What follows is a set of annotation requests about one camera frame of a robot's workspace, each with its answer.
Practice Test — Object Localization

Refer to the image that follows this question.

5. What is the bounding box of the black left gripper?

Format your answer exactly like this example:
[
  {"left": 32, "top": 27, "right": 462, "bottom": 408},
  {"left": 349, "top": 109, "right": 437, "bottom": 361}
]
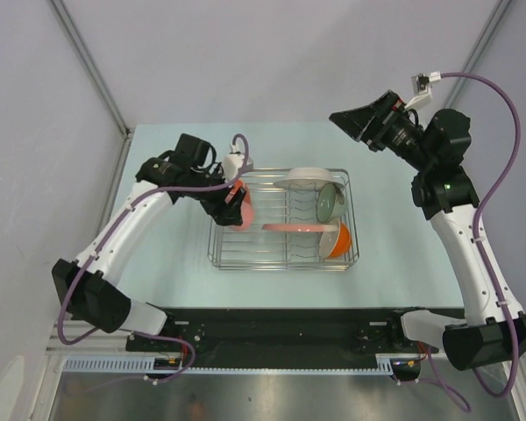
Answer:
[{"left": 188, "top": 162, "right": 246, "bottom": 226}]

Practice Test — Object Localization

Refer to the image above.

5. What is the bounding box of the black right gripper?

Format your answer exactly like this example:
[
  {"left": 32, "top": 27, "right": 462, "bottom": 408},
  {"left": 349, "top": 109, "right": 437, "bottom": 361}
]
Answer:
[{"left": 330, "top": 90, "right": 434, "bottom": 172}]

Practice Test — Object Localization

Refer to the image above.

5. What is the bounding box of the pink plastic cup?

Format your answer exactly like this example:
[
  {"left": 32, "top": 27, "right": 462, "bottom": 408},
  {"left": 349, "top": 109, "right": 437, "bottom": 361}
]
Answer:
[{"left": 225, "top": 180, "right": 255, "bottom": 232}]

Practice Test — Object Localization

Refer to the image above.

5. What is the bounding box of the pink beige leaf plate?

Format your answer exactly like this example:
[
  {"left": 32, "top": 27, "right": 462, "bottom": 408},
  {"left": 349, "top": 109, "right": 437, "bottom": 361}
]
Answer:
[{"left": 262, "top": 223, "right": 339, "bottom": 233}]

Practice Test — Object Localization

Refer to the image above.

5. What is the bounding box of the white fluted plate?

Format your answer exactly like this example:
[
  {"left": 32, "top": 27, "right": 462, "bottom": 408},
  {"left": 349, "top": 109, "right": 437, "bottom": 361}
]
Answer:
[{"left": 274, "top": 168, "right": 336, "bottom": 189}]

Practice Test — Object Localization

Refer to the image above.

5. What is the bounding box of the green floral ceramic bowl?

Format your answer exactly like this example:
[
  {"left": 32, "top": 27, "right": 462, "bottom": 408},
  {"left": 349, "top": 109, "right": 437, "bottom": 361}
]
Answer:
[{"left": 316, "top": 183, "right": 347, "bottom": 223}]

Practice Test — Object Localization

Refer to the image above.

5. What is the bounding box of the orange bowl white inside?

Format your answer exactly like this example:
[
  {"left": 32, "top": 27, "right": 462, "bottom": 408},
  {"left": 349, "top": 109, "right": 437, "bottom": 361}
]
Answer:
[{"left": 318, "top": 219, "right": 352, "bottom": 260}]

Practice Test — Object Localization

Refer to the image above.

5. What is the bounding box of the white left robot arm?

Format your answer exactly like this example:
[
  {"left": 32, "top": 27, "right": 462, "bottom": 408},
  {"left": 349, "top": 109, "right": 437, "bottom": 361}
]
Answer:
[{"left": 52, "top": 133, "right": 252, "bottom": 351}]

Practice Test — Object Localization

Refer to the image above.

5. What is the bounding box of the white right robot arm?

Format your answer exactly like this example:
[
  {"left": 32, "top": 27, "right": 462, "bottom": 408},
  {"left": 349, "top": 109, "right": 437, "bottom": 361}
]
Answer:
[{"left": 330, "top": 90, "right": 526, "bottom": 371}]

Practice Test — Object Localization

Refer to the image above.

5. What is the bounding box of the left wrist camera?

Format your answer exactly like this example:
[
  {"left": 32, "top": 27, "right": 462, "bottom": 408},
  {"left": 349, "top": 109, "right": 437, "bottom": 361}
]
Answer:
[{"left": 221, "top": 145, "right": 253, "bottom": 182}]

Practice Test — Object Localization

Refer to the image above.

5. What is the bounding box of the metal wire dish rack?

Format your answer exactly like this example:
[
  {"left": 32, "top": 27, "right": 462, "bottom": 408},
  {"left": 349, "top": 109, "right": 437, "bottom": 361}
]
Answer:
[{"left": 208, "top": 168, "right": 359, "bottom": 271}]

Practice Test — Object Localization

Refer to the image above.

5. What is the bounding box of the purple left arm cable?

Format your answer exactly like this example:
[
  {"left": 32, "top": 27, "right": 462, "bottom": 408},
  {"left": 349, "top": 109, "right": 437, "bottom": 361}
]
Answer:
[{"left": 56, "top": 134, "right": 249, "bottom": 347}]

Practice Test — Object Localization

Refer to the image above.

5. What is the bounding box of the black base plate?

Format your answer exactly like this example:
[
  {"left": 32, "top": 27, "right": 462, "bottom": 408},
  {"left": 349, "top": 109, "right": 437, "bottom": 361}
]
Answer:
[{"left": 125, "top": 306, "right": 464, "bottom": 382}]

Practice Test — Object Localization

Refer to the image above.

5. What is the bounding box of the white slotted cable duct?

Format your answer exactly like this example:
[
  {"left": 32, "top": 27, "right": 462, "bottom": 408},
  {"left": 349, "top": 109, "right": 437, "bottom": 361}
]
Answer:
[{"left": 64, "top": 355, "right": 181, "bottom": 373}]

